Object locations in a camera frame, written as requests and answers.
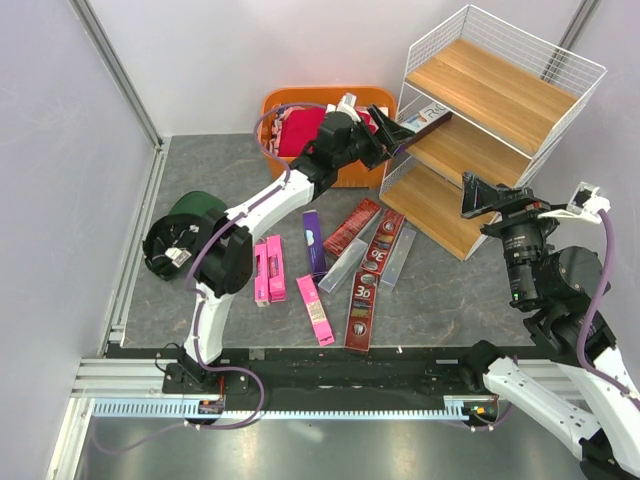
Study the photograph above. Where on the orange plastic basket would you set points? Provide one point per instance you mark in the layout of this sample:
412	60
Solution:
278	101

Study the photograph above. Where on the aluminium frame rail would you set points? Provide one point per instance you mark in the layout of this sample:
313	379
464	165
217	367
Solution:
115	67

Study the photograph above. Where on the red 3d toothpaste box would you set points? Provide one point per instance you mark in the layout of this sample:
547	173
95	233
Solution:
384	239
361	312

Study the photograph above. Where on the green black cap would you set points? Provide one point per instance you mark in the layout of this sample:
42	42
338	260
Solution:
168	244

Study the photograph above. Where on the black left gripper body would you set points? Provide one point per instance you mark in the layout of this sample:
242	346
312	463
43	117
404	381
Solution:
368	148

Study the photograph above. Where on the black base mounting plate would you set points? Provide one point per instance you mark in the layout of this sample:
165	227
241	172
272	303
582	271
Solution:
338	377

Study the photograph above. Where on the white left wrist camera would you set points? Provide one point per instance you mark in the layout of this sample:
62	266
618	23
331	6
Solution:
347	105

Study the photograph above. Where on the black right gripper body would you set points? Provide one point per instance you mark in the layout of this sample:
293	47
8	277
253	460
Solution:
522	210

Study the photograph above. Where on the red 3D toothpaste box upper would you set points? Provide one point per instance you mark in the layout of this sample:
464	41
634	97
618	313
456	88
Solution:
384	239

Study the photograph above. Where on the pink toothpaste box left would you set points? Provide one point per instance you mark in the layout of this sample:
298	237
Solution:
261	277

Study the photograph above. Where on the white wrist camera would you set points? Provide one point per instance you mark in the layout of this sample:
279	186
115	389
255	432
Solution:
584	205
347	105

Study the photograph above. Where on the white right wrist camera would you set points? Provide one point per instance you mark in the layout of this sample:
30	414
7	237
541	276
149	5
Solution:
584	205

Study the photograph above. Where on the red folded cloth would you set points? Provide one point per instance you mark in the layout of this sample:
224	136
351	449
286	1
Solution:
297	126

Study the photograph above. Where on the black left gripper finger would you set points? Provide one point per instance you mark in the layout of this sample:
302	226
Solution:
388	131
397	149

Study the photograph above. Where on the pink toothpaste box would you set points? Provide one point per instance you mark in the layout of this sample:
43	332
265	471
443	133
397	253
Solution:
276	271
261	277

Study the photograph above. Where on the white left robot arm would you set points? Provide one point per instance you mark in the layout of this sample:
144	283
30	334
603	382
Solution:
224	262

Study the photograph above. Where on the pink toothpaste box angled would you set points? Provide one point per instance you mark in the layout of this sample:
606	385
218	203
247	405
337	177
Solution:
315	310

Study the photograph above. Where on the white wire wooden shelf rack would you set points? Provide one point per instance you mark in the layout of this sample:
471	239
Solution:
513	96

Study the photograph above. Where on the blue slotted cable duct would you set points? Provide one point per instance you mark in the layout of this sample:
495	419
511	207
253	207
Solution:
183	409

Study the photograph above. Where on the silver toothpaste box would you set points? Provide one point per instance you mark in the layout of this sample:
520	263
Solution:
398	257
343	267

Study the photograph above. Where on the pink toothpaste box middle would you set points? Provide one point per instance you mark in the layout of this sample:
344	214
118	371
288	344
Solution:
276	271

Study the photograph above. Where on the red 3D toothpaste box lower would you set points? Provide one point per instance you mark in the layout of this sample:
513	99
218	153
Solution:
361	312

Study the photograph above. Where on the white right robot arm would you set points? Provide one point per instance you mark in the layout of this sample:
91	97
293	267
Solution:
560	292

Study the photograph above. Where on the purple white toothpaste box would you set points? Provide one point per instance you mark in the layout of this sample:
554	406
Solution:
426	120

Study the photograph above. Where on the dark red toothpaste box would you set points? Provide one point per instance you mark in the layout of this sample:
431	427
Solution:
352	227

